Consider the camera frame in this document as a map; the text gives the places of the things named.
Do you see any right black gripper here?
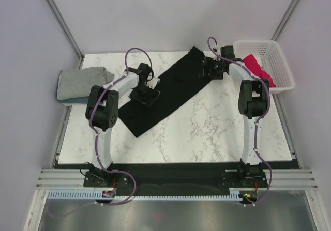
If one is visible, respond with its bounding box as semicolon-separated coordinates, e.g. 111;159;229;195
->
198;57;224;80

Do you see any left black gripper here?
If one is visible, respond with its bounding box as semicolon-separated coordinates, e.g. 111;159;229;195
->
129;84;160;112

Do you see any black t shirt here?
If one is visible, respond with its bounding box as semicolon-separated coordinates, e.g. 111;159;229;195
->
119;47;210;137

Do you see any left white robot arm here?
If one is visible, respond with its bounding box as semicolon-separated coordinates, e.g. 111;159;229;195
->
85;63;160;186

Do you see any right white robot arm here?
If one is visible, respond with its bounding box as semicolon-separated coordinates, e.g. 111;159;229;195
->
200;46;270;187

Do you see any pink t shirt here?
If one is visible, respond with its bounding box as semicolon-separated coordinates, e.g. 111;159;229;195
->
243;54;276;88

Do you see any white plastic basket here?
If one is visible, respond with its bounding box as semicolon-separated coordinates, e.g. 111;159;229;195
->
233;40;295;94

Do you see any blue folded t shirt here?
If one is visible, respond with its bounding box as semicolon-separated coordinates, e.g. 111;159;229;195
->
59;97;88;106

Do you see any grey folded t shirt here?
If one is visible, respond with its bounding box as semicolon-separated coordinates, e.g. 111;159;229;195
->
56;67;115;101

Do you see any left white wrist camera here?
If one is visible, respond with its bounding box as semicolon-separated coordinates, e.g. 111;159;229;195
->
146;77;160;89

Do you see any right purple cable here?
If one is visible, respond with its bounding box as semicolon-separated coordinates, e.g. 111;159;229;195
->
207;36;274;207

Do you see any right aluminium corner post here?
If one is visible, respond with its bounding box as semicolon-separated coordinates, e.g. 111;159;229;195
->
271;0;300;41

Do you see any aluminium corner post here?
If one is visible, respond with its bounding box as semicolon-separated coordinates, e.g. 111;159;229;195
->
271;0;300;41
45;0;84;61

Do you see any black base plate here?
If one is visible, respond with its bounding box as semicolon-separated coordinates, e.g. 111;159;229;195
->
83;162;267;197

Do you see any white slotted cable duct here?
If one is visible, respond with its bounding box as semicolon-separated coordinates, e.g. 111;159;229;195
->
47;189;252;201

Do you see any aluminium frame rail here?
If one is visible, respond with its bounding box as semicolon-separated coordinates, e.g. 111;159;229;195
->
37;169;317;190

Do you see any left aluminium corner post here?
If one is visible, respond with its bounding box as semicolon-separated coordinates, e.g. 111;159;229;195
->
45;0;84;61

